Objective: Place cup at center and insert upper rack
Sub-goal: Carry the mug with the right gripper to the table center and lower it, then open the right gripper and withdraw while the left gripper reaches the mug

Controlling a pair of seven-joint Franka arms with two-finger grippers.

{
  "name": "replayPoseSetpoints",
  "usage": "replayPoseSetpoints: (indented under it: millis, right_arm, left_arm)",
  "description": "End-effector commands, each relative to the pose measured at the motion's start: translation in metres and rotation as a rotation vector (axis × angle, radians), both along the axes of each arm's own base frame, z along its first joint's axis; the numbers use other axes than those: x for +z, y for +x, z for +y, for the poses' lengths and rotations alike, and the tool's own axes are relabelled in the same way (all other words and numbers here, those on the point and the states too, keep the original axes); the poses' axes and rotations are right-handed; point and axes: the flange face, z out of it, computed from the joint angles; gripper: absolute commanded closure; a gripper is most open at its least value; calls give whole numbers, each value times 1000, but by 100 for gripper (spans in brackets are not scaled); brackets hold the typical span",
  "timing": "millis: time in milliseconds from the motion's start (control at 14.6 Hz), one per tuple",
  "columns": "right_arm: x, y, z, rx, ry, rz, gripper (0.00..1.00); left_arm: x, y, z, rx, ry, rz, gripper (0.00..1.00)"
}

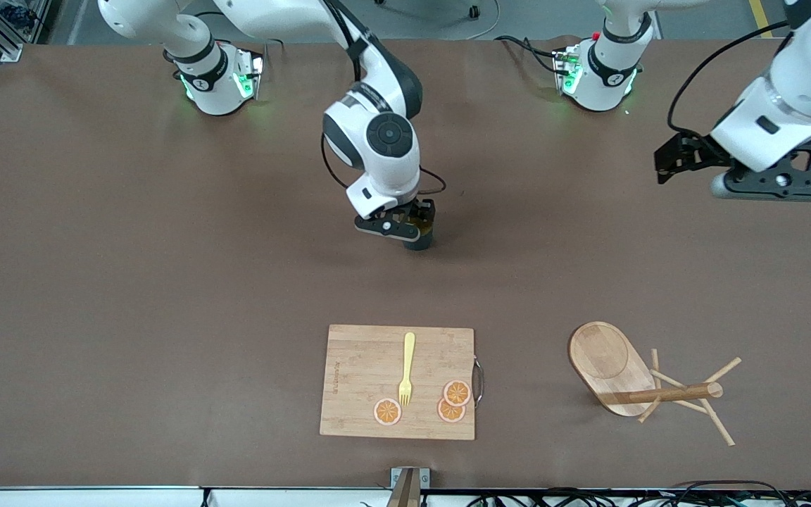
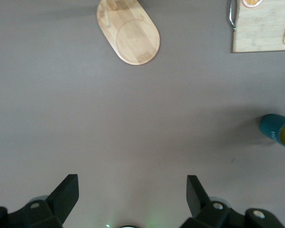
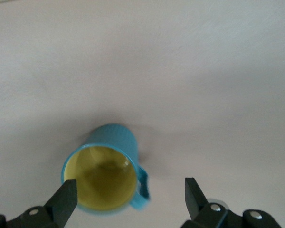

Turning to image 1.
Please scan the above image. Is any teal cup with yellow inside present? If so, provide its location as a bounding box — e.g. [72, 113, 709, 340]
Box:
[403, 213, 436, 252]

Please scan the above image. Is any wooden cup rack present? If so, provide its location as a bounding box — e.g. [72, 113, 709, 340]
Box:
[567, 321, 743, 447]

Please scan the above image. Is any yellow plastic fork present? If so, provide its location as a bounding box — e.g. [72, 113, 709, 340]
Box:
[398, 332, 416, 408]

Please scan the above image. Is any bamboo cutting board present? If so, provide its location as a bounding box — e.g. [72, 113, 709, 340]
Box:
[319, 324, 484, 442]

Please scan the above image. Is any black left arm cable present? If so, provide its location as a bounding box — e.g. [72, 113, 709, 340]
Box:
[667, 20, 792, 136]

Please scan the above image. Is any black left base cable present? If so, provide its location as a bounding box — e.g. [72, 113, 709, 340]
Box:
[494, 35, 570, 75]

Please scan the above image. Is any black base cable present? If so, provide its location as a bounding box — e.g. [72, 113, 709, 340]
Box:
[194, 11, 270, 71]
[494, 35, 570, 75]

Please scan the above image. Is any grey floor cable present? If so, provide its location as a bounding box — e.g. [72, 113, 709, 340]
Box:
[376, 0, 501, 40]

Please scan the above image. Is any black right base cable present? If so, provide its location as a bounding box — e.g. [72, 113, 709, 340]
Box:
[194, 11, 270, 71]

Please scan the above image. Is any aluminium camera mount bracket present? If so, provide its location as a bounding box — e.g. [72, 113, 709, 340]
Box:
[386, 467, 431, 507]

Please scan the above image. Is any black cable bundle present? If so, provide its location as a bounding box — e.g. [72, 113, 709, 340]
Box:
[360, 481, 811, 507]

